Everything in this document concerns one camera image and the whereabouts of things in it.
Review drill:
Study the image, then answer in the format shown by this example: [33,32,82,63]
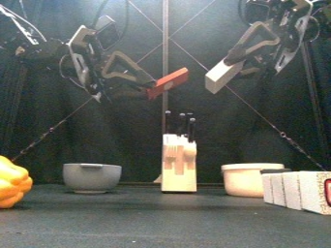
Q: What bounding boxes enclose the yellow toy bell pepper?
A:
[0,155,34,209]

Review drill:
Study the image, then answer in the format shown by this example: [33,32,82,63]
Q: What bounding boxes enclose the white speckled slab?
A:
[280,171,304,211]
[260,169,275,204]
[269,172,287,208]

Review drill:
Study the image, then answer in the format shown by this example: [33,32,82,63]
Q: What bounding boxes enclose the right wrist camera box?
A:
[241,0,279,26]

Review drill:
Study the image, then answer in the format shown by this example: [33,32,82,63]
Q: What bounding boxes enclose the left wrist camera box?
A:
[90,15,123,51]

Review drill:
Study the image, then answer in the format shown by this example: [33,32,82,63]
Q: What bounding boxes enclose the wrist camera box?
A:
[90,15,123,51]
[241,0,279,26]

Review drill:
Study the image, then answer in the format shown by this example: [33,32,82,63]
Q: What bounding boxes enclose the white round pot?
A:
[220,162,285,199]

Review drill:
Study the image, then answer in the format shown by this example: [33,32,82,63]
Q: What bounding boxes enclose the black frame leg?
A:
[300,41,331,166]

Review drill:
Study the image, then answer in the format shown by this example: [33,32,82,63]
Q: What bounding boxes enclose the grey bowl with handles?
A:
[61,163,123,195]

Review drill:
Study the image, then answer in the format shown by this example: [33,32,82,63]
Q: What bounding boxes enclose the grey vertical frame pole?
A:
[161,0,171,136]

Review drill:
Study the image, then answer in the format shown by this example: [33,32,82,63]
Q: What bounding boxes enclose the black camera cable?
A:
[89,0,132,43]

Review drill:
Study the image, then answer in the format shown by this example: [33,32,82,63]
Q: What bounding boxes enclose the white speckled block red print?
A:
[297,170,331,216]

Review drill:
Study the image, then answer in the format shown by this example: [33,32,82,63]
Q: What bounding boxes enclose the white toy knife block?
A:
[160,133,199,194]

